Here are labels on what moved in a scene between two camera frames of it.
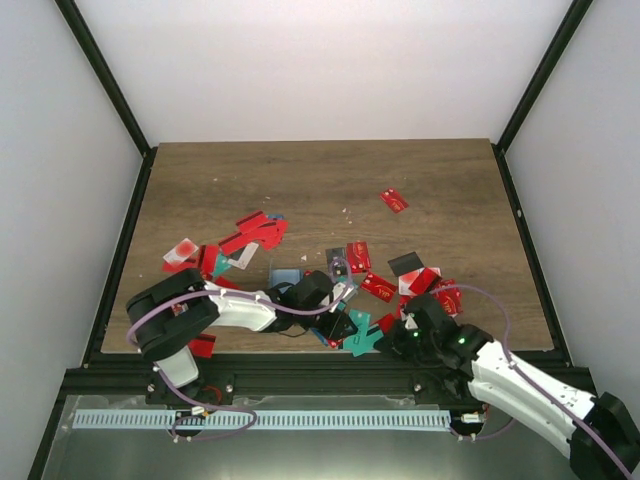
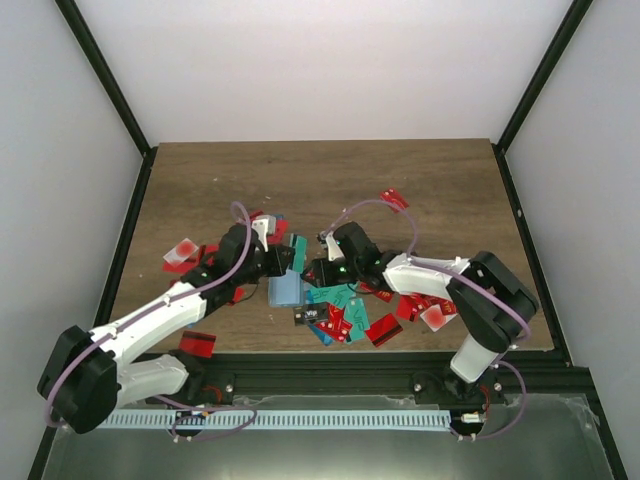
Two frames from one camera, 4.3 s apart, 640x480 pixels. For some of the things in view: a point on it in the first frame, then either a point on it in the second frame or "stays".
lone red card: (394, 200) stays
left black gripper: (339, 322) -> (280, 265)
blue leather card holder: (278, 276) stays
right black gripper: (393, 342) -> (321, 273)
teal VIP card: (359, 342) -> (299, 254)
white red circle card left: (181, 252) stays
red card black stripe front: (203, 346) stays
